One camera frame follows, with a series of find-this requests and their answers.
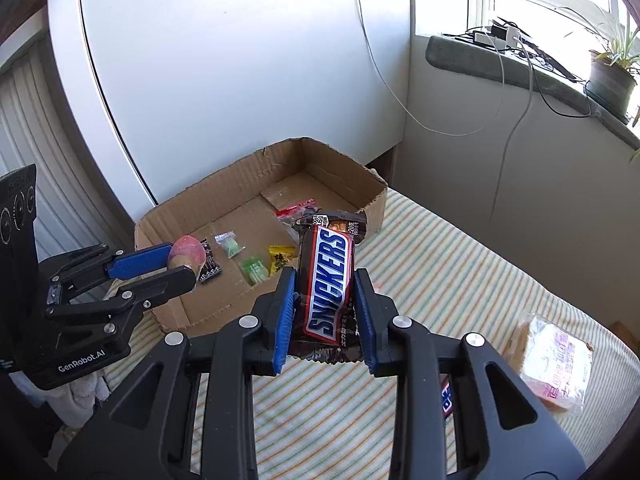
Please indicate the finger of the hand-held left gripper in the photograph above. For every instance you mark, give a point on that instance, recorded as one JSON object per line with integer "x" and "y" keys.
{"x": 140, "y": 262}
{"x": 165, "y": 285}

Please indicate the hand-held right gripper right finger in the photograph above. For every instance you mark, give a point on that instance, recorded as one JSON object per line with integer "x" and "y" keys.
{"x": 365, "y": 325}

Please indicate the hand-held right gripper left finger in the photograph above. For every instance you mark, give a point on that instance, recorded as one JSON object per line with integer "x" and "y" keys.
{"x": 285, "y": 325}

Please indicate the small black snack packet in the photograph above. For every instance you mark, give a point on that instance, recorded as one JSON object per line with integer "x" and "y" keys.
{"x": 210, "y": 266}

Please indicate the large chocolate bar packet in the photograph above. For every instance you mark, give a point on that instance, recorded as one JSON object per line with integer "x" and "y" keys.
{"x": 325, "y": 280}

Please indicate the small green candy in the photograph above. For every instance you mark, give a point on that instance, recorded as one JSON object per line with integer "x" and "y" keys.
{"x": 255, "y": 270}

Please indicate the yellow candy packet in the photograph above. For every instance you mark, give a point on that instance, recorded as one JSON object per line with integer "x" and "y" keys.
{"x": 280, "y": 259}

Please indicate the clear green candy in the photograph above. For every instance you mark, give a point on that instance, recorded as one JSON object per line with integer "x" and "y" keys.
{"x": 229, "y": 246}

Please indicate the cardboard box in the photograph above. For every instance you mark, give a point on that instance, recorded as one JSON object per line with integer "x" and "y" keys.
{"x": 225, "y": 195}

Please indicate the dark packet with red ends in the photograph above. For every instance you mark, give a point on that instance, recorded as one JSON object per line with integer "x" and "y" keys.
{"x": 295, "y": 208}

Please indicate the striped tablecloth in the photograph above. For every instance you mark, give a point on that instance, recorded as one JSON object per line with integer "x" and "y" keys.
{"x": 450, "y": 280}

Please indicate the dark brown snack packet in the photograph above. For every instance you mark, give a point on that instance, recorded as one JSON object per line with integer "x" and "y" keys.
{"x": 446, "y": 400}

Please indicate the white ribbed panel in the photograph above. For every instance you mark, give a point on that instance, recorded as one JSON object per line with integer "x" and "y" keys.
{"x": 50, "y": 135}

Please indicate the bagged sliced bread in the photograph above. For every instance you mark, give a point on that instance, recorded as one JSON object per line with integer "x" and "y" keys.
{"x": 550, "y": 365}

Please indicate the white wardrobe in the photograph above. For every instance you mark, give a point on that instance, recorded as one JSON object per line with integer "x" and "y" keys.
{"x": 225, "y": 60}

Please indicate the white power strip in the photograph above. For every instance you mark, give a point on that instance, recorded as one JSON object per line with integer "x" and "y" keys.
{"x": 484, "y": 38}

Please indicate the white charger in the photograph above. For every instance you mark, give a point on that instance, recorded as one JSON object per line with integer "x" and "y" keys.
{"x": 512, "y": 36}

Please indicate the potted spider plant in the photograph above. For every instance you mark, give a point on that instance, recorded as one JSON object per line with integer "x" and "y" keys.
{"x": 610, "y": 80}

